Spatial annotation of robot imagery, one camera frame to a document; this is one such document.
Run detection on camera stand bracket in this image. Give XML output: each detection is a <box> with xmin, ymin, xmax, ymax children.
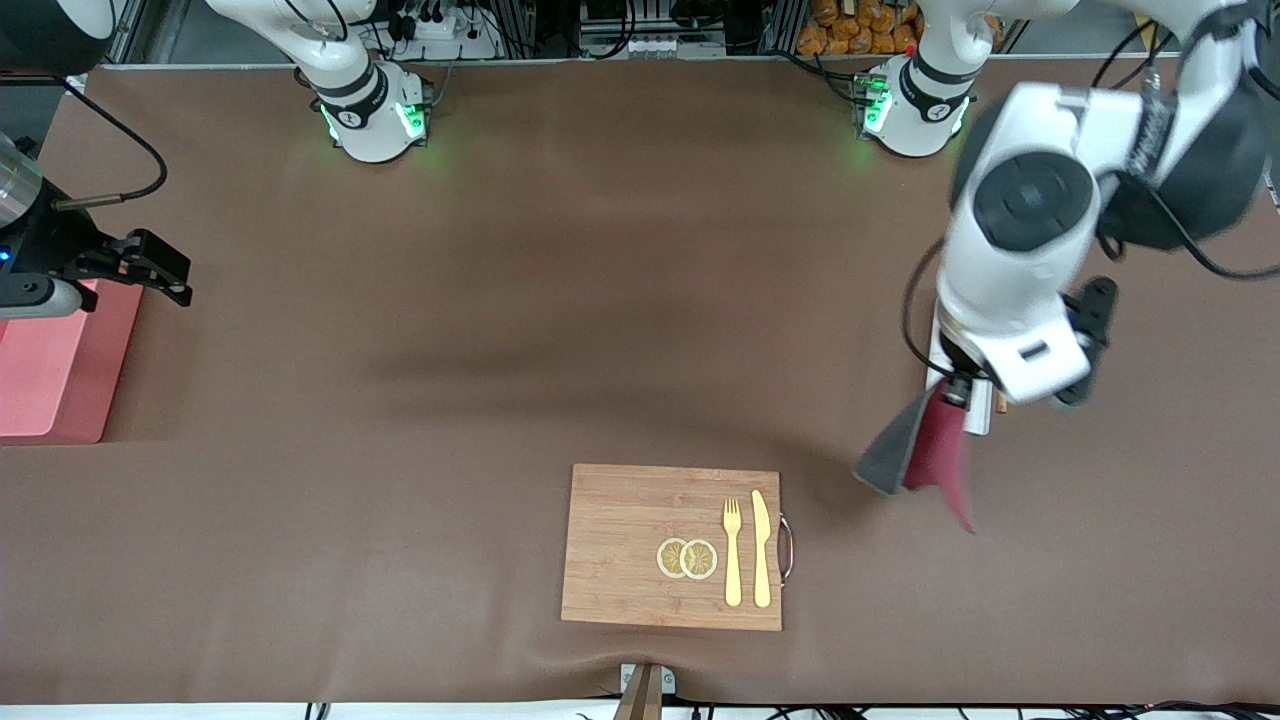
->
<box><xmin>612</xmin><ymin>663</ymin><xmax>676</xmax><ymax>720</ymax></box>

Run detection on pink plastic bin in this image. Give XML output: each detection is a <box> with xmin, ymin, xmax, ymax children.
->
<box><xmin>0</xmin><ymin>280</ymin><xmax>144</xmax><ymax>445</ymax></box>

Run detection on white rack base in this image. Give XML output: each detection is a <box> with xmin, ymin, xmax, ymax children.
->
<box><xmin>925</xmin><ymin>305</ymin><xmax>996</xmax><ymax>436</ymax></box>

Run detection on yellow knife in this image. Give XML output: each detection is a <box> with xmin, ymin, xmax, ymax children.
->
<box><xmin>751</xmin><ymin>489</ymin><xmax>773</xmax><ymax>609</ymax></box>

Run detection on orange snack bags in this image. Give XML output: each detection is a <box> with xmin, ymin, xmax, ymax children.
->
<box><xmin>797</xmin><ymin>0</ymin><xmax>921</xmax><ymax>56</ymax></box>

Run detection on white power strip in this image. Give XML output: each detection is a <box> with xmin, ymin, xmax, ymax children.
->
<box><xmin>385</xmin><ymin>0</ymin><xmax>501</xmax><ymax>61</ymax></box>

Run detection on grey and red cloth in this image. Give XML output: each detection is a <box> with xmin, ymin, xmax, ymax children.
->
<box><xmin>853</xmin><ymin>380</ymin><xmax>979</xmax><ymax>536</ymax></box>

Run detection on yellow fork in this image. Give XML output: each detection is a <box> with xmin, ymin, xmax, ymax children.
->
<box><xmin>722</xmin><ymin>498</ymin><xmax>743</xmax><ymax>608</ymax></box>

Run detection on wooden cutting board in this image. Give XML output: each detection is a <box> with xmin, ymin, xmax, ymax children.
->
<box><xmin>561</xmin><ymin>464</ymin><xmax>783</xmax><ymax>632</ymax></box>

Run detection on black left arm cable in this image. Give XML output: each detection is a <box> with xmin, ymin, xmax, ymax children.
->
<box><xmin>902</xmin><ymin>20</ymin><xmax>1280</xmax><ymax>381</ymax></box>

